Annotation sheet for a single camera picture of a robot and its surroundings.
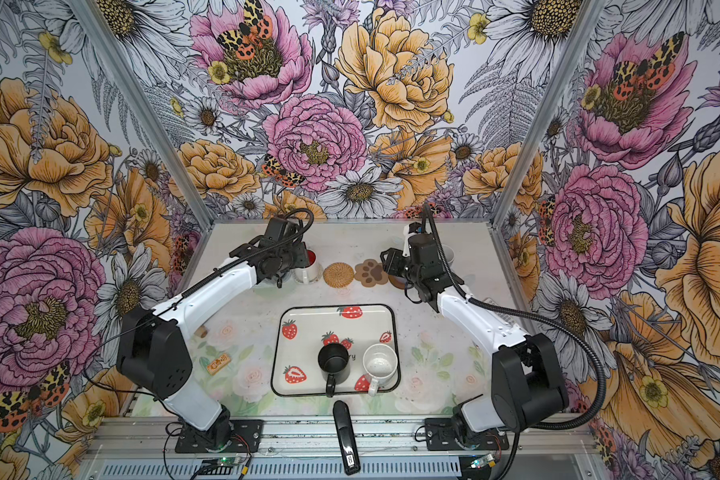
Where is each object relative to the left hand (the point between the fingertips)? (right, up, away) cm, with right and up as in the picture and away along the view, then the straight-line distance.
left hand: (297, 261), depth 89 cm
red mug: (+3, -4, +11) cm, 12 cm away
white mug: (+24, -28, -4) cm, 37 cm away
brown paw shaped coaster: (+21, -5, +17) cm, 27 cm away
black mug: (+11, -28, -4) cm, 31 cm away
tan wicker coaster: (+10, -5, +17) cm, 20 cm away
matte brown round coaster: (+30, -7, +14) cm, 34 cm away
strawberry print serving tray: (0, -21, +3) cm, 22 cm away
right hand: (+26, 0, -3) cm, 26 cm away
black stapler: (+16, -40, -18) cm, 47 cm away
